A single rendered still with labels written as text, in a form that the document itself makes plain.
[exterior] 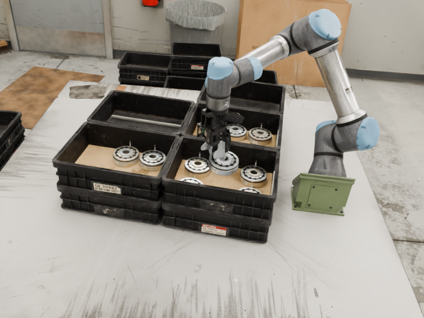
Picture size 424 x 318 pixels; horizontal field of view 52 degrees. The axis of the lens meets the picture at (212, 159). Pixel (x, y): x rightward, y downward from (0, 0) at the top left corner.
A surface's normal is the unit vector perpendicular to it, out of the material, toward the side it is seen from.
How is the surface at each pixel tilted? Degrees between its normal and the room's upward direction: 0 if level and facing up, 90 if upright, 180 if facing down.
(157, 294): 0
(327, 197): 90
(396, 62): 90
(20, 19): 90
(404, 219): 0
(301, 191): 90
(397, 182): 0
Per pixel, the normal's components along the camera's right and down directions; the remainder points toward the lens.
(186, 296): 0.07, -0.82
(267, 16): -0.04, 0.43
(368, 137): 0.61, 0.01
